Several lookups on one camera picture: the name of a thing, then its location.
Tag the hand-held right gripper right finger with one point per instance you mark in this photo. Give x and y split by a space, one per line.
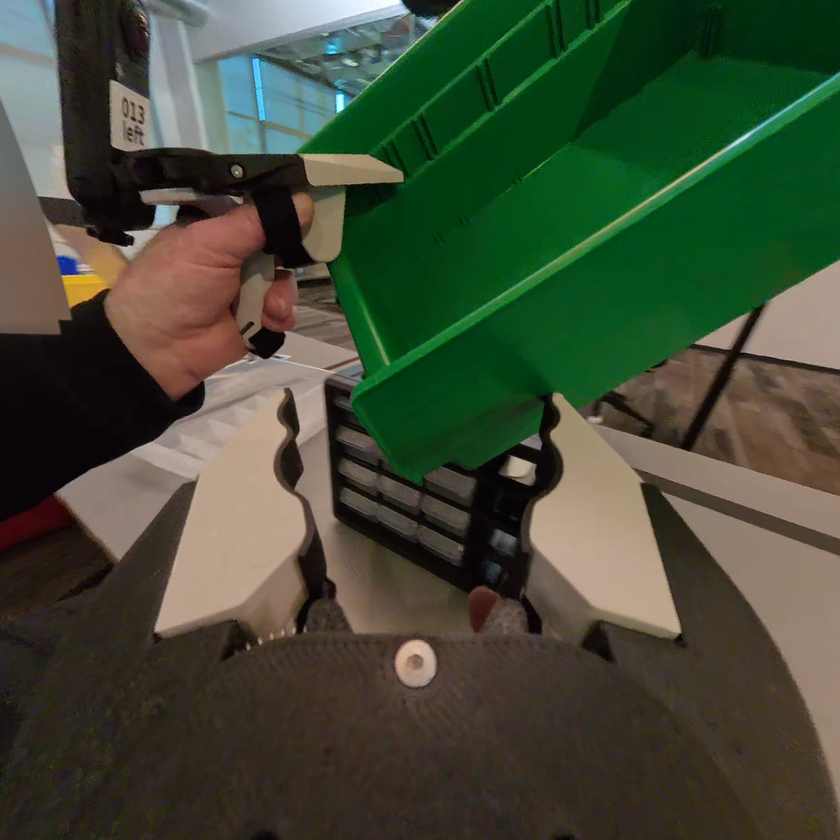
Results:
590 525

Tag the person's left forearm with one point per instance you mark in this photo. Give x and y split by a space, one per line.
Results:
59 407

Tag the black drawer cabinet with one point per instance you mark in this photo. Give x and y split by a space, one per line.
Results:
478 499

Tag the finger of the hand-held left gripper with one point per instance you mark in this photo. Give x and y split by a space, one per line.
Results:
341 169

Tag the blue plastic bin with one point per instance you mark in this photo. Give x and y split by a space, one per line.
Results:
67 264

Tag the yellow plastic bin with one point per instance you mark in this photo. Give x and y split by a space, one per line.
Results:
85 292

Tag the person's left hand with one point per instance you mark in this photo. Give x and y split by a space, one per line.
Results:
177 295

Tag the green plastic bin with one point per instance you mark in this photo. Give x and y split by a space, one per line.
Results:
590 229

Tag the black metal pole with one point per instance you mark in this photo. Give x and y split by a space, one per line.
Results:
722 380

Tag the red object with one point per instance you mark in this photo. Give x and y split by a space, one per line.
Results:
33 525

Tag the rows of clear drawers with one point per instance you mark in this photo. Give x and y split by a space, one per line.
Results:
446 485

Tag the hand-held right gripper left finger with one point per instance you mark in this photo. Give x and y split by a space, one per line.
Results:
243 525

